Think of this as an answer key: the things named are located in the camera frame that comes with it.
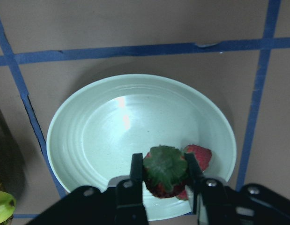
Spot light green plate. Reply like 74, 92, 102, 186
46, 74, 237, 221

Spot yellow banana bunch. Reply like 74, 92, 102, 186
0, 191, 16, 224

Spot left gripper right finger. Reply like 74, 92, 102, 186
184, 153, 290, 225

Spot red strawberry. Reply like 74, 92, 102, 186
143, 145, 188, 198
183, 144, 212, 172
176, 189, 188, 201

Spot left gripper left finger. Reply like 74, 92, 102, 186
29, 153, 148, 225

